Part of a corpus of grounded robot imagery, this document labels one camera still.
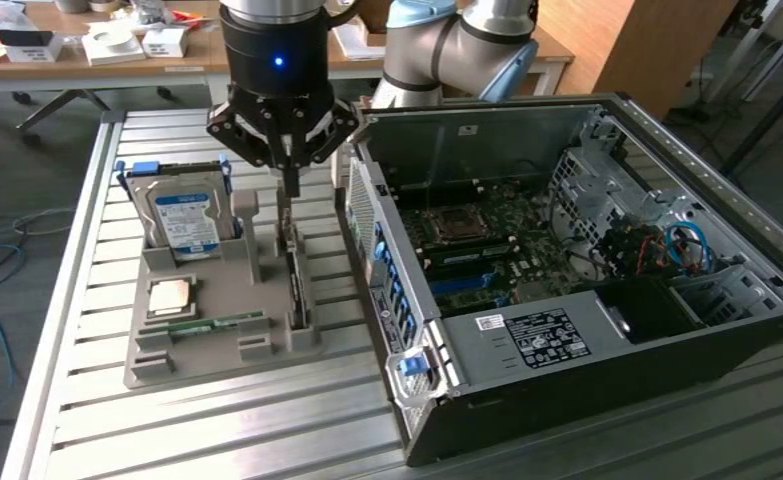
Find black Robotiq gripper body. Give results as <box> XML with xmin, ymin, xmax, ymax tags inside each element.
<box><xmin>221</xmin><ymin>12</ymin><xmax>339</xmax><ymax>152</ymax></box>

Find black Nvidia graphics card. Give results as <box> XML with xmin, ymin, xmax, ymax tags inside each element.
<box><xmin>275</xmin><ymin>192</ymin><xmax>314</xmax><ymax>334</ymax></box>

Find red orange wire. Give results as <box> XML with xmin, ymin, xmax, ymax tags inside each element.
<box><xmin>636</xmin><ymin>233</ymin><xmax>661</xmax><ymax>275</ymax></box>

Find grey power supply unit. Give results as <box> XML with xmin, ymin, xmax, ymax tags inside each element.
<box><xmin>441</xmin><ymin>292</ymin><xmax>633</xmax><ymax>386</ymax></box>

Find hard disk with blue carrier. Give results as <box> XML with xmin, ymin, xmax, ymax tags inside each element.
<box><xmin>115</xmin><ymin>153</ymin><xmax>243</xmax><ymax>261</ymax></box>

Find flat white box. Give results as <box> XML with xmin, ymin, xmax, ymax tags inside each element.
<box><xmin>82</xmin><ymin>22</ymin><xmax>147</xmax><ymax>67</ymax></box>

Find black open PC case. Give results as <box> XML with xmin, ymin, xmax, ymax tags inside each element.
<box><xmin>333</xmin><ymin>92</ymin><xmax>783</xmax><ymax>469</ymax></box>

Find dark metal post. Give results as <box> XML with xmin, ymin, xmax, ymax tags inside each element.
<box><xmin>724</xmin><ymin>59</ymin><xmax>783</xmax><ymax>175</ymax></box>

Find small white labelled box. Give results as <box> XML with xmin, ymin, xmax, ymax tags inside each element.
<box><xmin>142</xmin><ymin>27</ymin><xmax>190</xmax><ymax>59</ymax></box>

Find white tape roll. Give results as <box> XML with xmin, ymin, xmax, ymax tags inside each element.
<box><xmin>90</xmin><ymin>25</ymin><xmax>137</xmax><ymax>51</ymax></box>

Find orange red packets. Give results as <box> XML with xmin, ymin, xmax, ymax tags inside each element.
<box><xmin>170</xmin><ymin>7</ymin><xmax>223</xmax><ymax>31</ymax></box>

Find black RAM slot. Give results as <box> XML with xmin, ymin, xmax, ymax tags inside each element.
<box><xmin>423</xmin><ymin>242</ymin><xmax>517</xmax><ymax>256</ymax></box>
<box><xmin>427</xmin><ymin>252</ymin><xmax>521</xmax><ymax>267</ymax></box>

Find white paper stack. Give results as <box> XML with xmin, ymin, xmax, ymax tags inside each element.
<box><xmin>333</xmin><ymin>22</ymin><xmax>387</xmax><ymax>61</ymax></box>

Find silver CPU chip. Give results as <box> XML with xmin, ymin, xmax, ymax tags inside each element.
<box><xmin>147</xmin><ymin>278</ymin><xmax>199</xmax><ymax>317</ymax></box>

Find silver metal disk bay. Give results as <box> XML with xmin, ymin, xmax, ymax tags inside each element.
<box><xmin>670</xmin><ymin>264</ymin><xmax>783</xmax><ymax>326</ymax></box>

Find metal CPU socket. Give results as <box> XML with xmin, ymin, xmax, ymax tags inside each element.
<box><xmin>430</xmin><ymin>207</ymin><xmax>493</xmax><ymax>241</ymax></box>

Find blue disk wire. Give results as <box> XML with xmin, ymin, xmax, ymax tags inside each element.
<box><xmin>664</xmin><ymin>219</ymin><xmax>720</xmax><ymax>276</ymax></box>

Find clear bag of parts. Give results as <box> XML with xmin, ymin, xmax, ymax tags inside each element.
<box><xmin>127</xmin><ymin>0</ymin><xmax>173</xmax><ymax>26</ymax></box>

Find blue case latch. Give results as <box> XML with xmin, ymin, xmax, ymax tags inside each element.
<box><xmin>397</xmin><ymin>353</ymin><xmax>430</xmax><ymax>376</ymax></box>

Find brown cardboard box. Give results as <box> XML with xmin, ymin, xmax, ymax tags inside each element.
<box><xmin>361</xmin><ymin>0</ymin><xmax>393</xmax><ymax>36</ymax></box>

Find green RAM stick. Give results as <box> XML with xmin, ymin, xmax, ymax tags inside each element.
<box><xmin>163</xmin><ymin>312</ymin><xmax>266</xmax><ymax>336</ymax></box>

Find white box with black lid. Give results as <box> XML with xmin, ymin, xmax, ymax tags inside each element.
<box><xmin>0</xmin><ymin>29</ymin><xmax>66</xmax><ymax>64</ymax></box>

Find black wire bundle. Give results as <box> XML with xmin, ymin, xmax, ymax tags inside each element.
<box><xmin>597</xmin><ymin>224</ymin><xmax>666</xmax><ymax>277</ymax></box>

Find grey plastic parts rack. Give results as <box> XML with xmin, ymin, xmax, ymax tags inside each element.
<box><xmin>123</xmin><ymin>189</ymin><xmax>326</xmax><ymax>390</ymax></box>

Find silver finned heat sink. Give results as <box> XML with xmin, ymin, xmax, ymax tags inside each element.
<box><xmin>522</xmin><ymin>280</ymin><xmax>562</xmax><ymax>303</ymax></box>

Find white floor cable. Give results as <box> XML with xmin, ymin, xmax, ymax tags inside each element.
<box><xmin>0</xmin><ymin>207</ymin><xmax>77</xmax><ymax>236</ymax></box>

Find blue expansion slot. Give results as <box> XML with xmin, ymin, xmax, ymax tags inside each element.
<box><xmin>430</xmin><ymin>273</ymin><xmax>498</xmax><ymax>297</ymax></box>

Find wooden cabinet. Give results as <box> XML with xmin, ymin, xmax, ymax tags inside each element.
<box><xmin>537</xmin><ymin>0</ymin><xmax>744</xmax><ymax>121</ymax></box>

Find green motherboard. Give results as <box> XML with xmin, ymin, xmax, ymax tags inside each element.
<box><xmin>397</xmin><ymin>184</ymin><xmax>606</xmax><ymax>319</ymax></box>

